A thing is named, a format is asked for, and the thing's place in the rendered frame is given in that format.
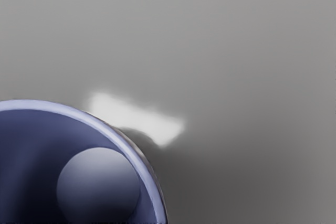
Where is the blue cup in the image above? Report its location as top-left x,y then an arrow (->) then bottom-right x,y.
0,99 -> 169,224

